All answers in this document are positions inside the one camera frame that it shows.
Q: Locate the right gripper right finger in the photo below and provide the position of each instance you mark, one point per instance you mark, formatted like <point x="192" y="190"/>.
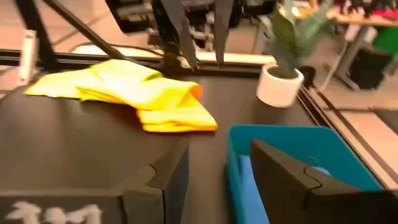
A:
<point x="311" y="202"/>

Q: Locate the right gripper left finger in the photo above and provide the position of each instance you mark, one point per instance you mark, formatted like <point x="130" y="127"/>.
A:
<point x="93" y="208"/>

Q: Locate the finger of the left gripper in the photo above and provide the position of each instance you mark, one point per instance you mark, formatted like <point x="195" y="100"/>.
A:
<point x="180" y="28"/>
<point x="224" y="25"/>

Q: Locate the blue microfiber towel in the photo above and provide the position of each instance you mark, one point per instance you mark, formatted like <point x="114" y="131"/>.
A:
<point x="248" y="193"/>

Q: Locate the orange microfiber towel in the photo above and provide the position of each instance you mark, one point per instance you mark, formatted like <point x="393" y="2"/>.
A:
<point x="174" y="118"/>

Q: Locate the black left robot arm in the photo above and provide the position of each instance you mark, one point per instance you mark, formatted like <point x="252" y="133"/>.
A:
<point x="171" y="56"/>

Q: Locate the lime green microfiber towel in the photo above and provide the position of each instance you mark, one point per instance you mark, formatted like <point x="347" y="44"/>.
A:
<point x="109" y="71"/>

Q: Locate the blue plastic bin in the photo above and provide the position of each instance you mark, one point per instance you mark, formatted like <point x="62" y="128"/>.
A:
<point x="295" y="140"/>

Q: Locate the snake plant in white pot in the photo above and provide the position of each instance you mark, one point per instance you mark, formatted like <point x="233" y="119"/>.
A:
<point x="276" y="90"/>

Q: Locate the wooden top workbench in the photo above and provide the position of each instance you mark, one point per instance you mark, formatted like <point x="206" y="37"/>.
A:
<point x="351" y="56"/>

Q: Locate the black desktop computer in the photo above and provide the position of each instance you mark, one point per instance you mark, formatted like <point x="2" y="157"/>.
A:
<point x="370" y="70"/>

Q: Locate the green waste bin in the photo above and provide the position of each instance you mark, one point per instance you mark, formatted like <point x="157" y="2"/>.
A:
<point x="387" y="40"/>

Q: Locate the black frame support struts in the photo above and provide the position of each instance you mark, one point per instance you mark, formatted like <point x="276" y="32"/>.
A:
<point x="34" y="31"/>

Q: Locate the silver aluminium bracket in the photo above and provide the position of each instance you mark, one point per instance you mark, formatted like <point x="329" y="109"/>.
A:
<point x="28" y="56"/>

